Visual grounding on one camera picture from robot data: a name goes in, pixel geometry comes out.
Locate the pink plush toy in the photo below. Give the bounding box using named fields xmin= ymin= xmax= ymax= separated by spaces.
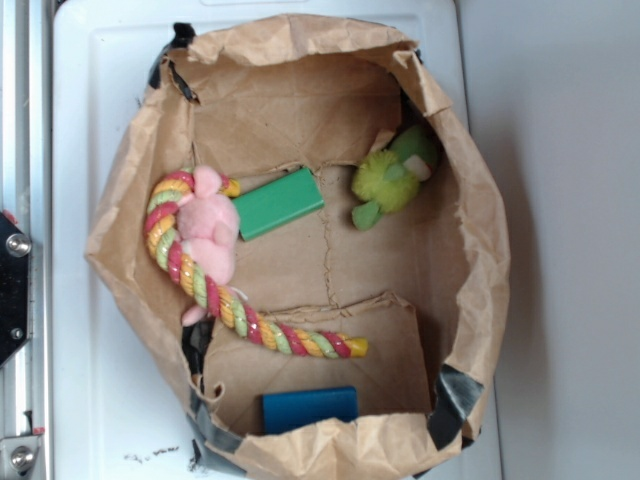
xmin=177 ymin=165 xmax=240 ymax=328

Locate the brown paper bag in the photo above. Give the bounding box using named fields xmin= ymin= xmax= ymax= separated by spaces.
xmin=86 ymin=15 xmax=511 ymax=479

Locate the green fuzzy plush toy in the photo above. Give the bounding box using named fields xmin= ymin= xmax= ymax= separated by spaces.
xmin=351 ymin=124 xmax=439 ymax=231

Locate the green rectangular block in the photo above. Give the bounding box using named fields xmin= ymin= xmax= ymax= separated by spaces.
xmin=233 ymin=168 xmax=324 ymax=241

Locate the metal rail with bolts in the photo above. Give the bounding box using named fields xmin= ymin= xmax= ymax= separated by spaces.
xmin=1 ymin=1 xmax=51 ymax=479

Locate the blue rectangular block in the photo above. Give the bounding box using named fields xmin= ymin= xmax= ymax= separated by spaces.
xmin=262 ymin=386 xmax=359 ymax=435

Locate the multicolour twisted rope toy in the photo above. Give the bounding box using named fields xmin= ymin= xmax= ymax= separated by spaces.
xmin=143 ymin=167 xmax=369 ymax=359

